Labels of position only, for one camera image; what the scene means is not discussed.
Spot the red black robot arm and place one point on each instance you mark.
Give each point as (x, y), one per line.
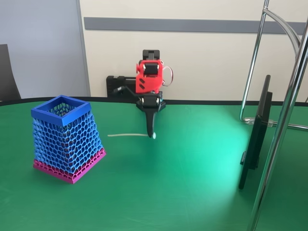
(148, 79)

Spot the blue magenta lattice basket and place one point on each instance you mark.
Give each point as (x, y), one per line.
(72, 139)

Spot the black plastic case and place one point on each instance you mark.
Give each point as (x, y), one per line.
(115, 84)

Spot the clear plastic clip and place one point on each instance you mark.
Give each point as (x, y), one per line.
(249, 120)

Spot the black flat monitor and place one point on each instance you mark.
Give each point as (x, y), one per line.
(258, 134)

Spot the thin chrome bent tube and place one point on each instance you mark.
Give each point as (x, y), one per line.
(252, 62)

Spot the thick chrome pole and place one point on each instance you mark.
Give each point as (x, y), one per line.
(286, 115)

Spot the dark chair backrest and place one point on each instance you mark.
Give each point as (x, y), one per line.
(7, 77)

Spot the curved chrome brace tube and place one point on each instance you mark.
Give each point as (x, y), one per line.
(286, 26)

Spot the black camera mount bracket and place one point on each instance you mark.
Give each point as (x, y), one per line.
(130, 92)

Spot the grey wall rail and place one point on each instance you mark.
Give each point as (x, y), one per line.
(192, 25)

